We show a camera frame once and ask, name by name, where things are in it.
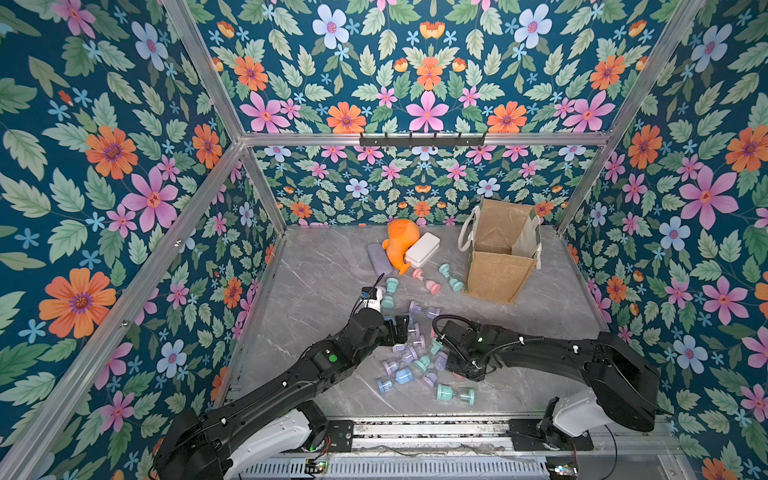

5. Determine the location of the purple hourglass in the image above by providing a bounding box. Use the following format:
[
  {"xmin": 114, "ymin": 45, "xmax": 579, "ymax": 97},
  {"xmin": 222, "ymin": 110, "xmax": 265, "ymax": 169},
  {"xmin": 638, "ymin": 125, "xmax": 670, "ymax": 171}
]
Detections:
[
  {"xmin": 382, "ymin": 347, "xmax": 418, "ymax": 376},
  {"xmin": 408, "ymin": 300, "xmax": 442, "ymax": 320}
]

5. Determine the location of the pink hourglass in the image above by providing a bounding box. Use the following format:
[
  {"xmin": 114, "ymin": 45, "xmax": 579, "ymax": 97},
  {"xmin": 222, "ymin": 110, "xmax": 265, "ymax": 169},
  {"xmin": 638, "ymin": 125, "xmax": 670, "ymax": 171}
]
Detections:
[{"xmin": 411, "ymin": 268, "xmax": 441, "ymax": 295}]

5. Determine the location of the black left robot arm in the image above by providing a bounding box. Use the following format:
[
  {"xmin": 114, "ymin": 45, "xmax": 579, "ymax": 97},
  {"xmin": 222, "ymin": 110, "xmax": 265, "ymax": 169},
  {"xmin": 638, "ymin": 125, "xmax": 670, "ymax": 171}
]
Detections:
[{"xmin": 153, "ymin": 307, "xmax": 410, "ymax": 479}]

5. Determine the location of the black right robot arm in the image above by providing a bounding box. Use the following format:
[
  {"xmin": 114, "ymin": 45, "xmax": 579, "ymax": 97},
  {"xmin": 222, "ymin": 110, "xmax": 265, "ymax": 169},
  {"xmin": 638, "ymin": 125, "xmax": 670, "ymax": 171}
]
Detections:
[{"xmin": 432, "ymin": 314, "xmax": 660, "ymax": 446}]

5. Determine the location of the teal hourglass upper left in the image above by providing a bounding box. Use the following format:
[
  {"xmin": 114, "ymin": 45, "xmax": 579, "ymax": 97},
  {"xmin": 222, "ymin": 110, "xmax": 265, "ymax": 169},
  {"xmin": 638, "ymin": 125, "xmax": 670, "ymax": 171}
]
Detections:
[{"xmin": 381, "ymin": 277, "xmax": 399, "ymax": 309}]

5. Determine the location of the teal hourglass centre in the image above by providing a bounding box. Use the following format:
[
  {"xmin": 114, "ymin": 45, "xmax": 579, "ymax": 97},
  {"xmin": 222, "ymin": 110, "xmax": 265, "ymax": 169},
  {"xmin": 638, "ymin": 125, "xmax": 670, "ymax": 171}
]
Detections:
[{"xmin": 414, "ymin": 340, "xmax": 443, "ymax": 373}]

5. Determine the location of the blue hourglass front left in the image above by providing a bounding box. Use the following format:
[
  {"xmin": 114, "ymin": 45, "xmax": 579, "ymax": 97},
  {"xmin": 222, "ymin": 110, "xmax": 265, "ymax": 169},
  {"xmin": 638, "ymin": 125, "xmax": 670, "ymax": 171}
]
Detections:
[{"xmin": 376, "ymin": 368, "xmax": 413, "ymax": 395}]

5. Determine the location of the teal hourglass front pair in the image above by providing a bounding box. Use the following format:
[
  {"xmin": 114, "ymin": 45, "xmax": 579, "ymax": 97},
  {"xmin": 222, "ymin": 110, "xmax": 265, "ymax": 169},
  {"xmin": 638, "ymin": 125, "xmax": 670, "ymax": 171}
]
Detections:
[{"xmin": 436, "ymin": 384, "xmax": 476, "ymax": 406}]

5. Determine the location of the teal hourglass near bag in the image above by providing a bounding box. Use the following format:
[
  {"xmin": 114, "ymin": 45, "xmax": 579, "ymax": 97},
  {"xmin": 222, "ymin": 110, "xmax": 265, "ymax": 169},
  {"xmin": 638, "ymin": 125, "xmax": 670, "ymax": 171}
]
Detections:
[{"xmin": 438, "ymin": 263, "xmax": 465, "ymax": 292}]

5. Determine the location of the jute canvas tote bag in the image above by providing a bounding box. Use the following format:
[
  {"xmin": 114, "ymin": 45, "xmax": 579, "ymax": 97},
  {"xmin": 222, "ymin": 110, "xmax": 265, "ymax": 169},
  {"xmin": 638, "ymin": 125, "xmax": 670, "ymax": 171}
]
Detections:
[{"xmin": 458, "ymin": 199, "xmax": 542, "ymax": 304}]

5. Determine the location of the white rectangular box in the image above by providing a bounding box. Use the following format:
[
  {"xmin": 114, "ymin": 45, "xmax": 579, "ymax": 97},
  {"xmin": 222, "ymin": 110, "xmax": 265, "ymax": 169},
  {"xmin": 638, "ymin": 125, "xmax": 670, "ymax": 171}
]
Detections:
[{"xmin": 405, "ymin": 232, "xmax": 441, "ymax": 268}]

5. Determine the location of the orange plush toy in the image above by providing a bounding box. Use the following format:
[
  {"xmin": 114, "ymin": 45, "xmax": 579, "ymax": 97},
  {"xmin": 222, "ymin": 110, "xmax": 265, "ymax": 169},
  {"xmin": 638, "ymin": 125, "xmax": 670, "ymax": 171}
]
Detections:
[{"xmin": 382, "ymin": 219, "xmax": 421, "ymax": 275}]

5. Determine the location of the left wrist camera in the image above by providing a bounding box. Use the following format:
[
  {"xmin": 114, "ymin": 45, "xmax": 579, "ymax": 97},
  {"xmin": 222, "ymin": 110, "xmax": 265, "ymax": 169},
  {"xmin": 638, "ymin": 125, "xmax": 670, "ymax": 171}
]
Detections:
[{"xmin": 360, "ymin": 274, "xmax": 386, "ymax": 312}]

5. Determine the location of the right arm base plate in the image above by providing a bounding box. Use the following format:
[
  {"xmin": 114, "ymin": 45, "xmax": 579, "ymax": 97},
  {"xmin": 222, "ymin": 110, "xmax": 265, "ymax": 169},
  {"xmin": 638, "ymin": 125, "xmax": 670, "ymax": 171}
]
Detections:
[{"xmin": 507, "ymin": 419, "xmax": 594, "ymax": 453}]

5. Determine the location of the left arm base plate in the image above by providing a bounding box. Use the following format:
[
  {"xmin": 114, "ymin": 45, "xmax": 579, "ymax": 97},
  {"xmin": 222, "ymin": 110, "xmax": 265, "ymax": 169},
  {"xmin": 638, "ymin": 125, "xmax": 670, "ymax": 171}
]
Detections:
[{"xmin": 310, "ymin": 419, "xmax": 355, "ymax": 454}]

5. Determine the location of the black wall hook rail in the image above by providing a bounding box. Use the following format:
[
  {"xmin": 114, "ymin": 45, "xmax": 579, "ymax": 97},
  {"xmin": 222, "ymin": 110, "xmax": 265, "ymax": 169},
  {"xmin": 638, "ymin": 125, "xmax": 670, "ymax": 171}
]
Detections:
[{"xmin": 358, "ymin": 132, "xmax": 486, "ymax": 149}]

